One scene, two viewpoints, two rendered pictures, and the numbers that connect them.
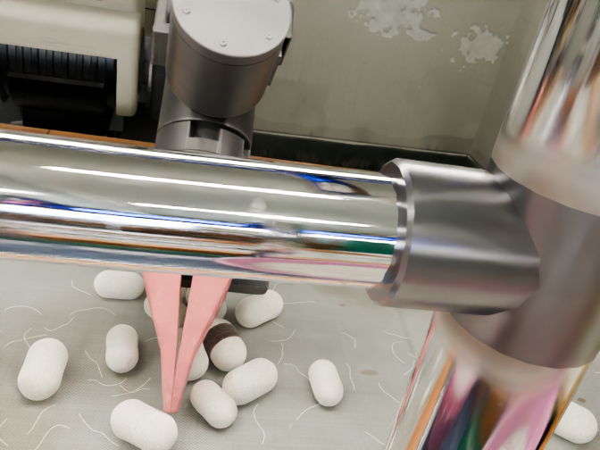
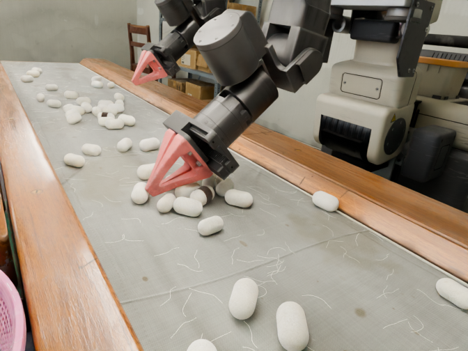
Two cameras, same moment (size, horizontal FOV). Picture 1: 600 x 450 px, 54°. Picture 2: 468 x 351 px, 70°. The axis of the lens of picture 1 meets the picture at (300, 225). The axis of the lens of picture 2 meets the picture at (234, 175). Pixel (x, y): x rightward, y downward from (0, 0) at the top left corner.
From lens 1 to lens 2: 36 cm
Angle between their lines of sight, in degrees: 57
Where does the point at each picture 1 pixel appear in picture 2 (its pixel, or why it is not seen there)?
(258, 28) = (216, 35)
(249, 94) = (224, 71)
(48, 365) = (145, 166)
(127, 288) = not seen: hidden behind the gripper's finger
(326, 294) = (288, 219)
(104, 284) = not seen: hidden behind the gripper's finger
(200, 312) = (168, 154)
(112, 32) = (372, 114)
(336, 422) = (194, 239)
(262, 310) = (233, 196)
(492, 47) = not seen: outside the picture
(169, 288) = (166, 142)
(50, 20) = (345, 106)
